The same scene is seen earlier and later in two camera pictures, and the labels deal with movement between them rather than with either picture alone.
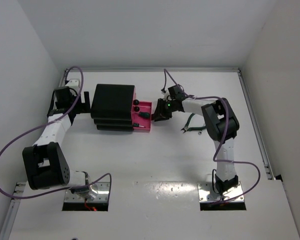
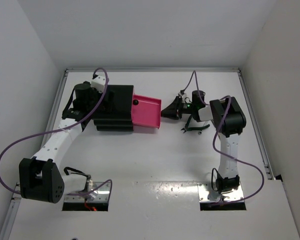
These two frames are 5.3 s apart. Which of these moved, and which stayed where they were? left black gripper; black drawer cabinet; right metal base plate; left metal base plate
Moved: left black gripper
Stayed: left metal base plate; black drawer cabinet; right metal base plate
